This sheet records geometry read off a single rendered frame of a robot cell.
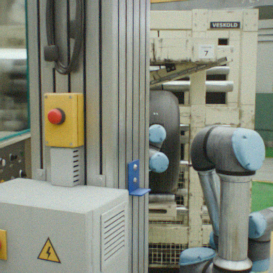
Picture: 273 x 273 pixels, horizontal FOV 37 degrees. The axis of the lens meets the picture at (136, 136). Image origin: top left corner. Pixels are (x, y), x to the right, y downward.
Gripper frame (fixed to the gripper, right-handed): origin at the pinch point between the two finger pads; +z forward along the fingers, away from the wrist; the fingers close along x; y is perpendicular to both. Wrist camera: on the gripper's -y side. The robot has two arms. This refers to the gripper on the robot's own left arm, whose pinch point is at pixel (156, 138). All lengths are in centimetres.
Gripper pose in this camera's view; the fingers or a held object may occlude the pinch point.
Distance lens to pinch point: 203.6
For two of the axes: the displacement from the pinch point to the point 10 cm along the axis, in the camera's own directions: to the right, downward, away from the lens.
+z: 0.5, 0.0, 10.0
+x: -10.0, 0.0, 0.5
